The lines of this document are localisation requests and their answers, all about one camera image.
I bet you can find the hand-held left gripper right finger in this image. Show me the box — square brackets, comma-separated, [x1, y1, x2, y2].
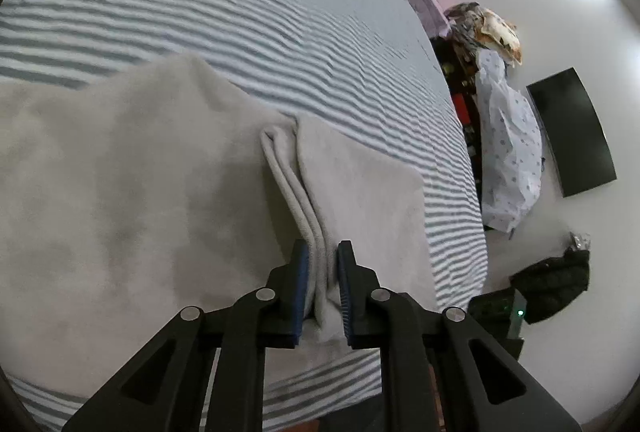
[335, 239, 583, 432]

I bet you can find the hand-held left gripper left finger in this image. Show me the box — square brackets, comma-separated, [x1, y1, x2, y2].
[60, 239, 311, 432]

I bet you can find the grey towel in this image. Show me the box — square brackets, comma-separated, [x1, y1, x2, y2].
[0, 52, 441, 385]

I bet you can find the dark box with green light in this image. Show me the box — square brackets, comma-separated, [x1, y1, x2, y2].
[467, 287, 528, 363]

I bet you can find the black hanging jacket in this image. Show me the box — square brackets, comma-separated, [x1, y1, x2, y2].
[510, 248, 592, 325]

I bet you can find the white floral cover cloth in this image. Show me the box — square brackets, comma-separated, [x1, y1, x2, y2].
[472, 49, 545, 234]

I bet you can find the dark cluttered cabinet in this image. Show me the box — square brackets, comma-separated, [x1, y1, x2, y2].
[430, 37, 486, 213]

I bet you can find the pile of clothes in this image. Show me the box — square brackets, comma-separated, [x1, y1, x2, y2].
[447, 2, 523, 65]

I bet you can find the black wall television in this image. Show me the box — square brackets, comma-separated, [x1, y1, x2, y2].
[526, 67, 617, 199]

